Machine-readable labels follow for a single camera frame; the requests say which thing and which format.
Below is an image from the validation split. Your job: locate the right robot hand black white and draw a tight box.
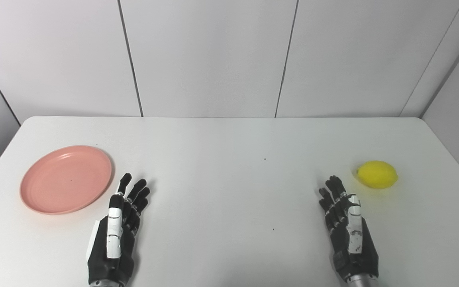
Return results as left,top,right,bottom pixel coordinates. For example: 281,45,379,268
319,175,379,281

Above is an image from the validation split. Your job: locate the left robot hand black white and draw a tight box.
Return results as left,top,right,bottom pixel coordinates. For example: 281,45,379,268
87,173,151,283

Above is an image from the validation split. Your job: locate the yellow lemon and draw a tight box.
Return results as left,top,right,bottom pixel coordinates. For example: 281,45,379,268
356,160,398,189

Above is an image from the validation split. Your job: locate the pink round plate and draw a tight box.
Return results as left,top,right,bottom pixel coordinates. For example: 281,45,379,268
20,145,113,215

